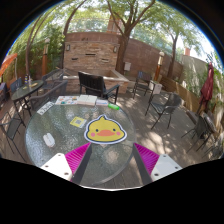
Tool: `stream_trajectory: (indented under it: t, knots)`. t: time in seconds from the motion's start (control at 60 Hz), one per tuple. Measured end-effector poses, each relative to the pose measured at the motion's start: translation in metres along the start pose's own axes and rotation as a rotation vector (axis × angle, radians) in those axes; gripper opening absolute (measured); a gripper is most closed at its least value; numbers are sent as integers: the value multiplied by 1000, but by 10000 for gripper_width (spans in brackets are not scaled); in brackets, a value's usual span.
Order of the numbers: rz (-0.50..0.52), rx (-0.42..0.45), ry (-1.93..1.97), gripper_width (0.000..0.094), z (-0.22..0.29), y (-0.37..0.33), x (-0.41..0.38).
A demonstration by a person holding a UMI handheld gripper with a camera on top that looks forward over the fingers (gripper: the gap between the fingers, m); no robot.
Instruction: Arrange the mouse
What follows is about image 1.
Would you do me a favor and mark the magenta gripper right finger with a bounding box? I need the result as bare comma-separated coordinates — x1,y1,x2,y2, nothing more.
133,143,182,185

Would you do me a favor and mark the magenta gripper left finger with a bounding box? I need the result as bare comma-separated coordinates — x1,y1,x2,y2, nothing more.
41,143,92,184

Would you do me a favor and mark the white computer mouse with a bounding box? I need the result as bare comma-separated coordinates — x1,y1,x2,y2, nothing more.
43,133,55,147

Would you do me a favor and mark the yellow duck mouse pad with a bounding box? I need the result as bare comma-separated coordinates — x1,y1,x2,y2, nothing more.
84,115,127,144

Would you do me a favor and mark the round glass patio table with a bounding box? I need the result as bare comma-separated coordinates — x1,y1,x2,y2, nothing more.
25,104,136,186

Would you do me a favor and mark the yellow QR code card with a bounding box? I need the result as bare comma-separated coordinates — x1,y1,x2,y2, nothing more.
70,117,86,128

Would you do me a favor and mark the black chair far right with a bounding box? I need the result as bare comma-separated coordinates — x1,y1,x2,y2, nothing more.
188,114,217,151

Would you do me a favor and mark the white keyboard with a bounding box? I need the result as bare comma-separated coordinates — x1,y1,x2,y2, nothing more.
37,102,55,115

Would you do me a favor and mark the colourful picture book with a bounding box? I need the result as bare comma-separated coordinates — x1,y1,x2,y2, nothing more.
55,96,78,105

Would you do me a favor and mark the open white book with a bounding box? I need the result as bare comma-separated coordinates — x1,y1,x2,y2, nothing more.
77,95,97,106

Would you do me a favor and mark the black metal chair right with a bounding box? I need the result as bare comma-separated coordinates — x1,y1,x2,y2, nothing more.
148,92,182,121

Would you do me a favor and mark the green marker pen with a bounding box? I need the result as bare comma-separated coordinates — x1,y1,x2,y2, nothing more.
108,104,120,110

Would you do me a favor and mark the black chair at left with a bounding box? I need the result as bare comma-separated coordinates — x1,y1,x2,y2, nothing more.
0,112,25,155

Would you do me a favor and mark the black chair behind table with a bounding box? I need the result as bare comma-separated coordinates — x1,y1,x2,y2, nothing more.
78,71,119,101

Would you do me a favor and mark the black chair far back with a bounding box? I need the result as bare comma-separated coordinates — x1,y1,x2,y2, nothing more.
133,71,152,94

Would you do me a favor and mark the folded red patio umbrella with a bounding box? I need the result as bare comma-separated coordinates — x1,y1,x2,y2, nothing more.
199,63,214,112

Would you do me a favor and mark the stone fire pit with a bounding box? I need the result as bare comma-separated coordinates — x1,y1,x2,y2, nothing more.
61,68,130,95

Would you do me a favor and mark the orange umbrella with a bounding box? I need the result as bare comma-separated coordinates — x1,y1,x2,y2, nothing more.
0,53,17,77

